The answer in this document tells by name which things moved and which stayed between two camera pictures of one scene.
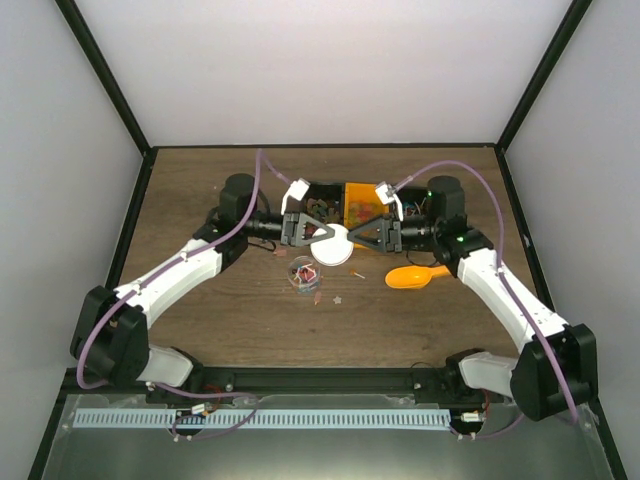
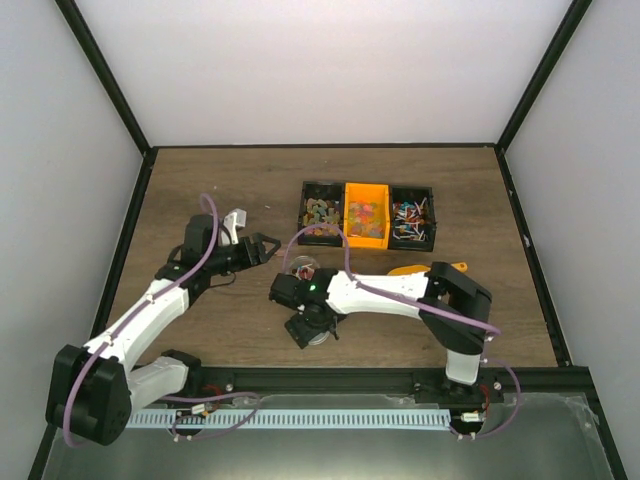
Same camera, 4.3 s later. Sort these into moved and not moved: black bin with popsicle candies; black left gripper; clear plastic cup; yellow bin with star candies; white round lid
Moved: black left gripper; white round lid
Not moved: yellow bin with star candies; black bin with popsicle candies; clear plastic cup
